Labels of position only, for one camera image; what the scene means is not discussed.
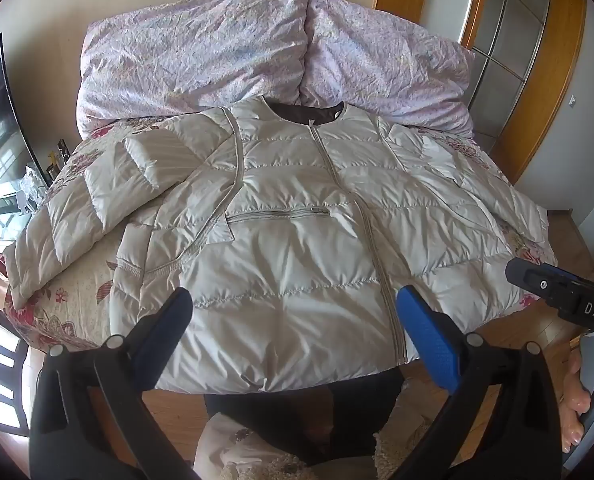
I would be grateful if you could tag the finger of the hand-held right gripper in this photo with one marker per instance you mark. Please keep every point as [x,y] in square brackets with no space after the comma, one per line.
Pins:
[557,292]

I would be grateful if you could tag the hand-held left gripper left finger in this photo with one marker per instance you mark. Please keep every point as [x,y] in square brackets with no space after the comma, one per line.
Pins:
[164,330]

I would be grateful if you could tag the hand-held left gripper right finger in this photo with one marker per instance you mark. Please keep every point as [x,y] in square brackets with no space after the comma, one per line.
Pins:
[427,335]

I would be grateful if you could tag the white down jacket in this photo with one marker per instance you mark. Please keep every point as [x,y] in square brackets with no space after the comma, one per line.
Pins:
[297,260]

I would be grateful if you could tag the person's right hand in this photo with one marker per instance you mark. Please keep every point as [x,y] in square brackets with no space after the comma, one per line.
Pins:
[572,410]

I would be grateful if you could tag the floral bed sheet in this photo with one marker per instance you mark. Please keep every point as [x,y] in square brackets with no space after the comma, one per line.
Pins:
[77,300]

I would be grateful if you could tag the beige fluffy coat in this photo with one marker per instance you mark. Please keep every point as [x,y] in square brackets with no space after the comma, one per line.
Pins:
[217,450]

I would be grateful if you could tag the person's black pants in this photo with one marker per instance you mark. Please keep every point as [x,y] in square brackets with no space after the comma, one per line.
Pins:
[277,410]

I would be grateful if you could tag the clear plastic bag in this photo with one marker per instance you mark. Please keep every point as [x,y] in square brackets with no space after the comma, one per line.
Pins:
[33,185]

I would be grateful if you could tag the small dark bottles group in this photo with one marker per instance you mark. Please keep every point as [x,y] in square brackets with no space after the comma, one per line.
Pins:
[59,160]

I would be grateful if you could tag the frosted glass sliding door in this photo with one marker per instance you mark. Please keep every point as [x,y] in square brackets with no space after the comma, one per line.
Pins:
[512,25]

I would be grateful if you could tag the pink crinkled pillow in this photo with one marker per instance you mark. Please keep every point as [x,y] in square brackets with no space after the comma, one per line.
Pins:
[192,50]
[387,60]

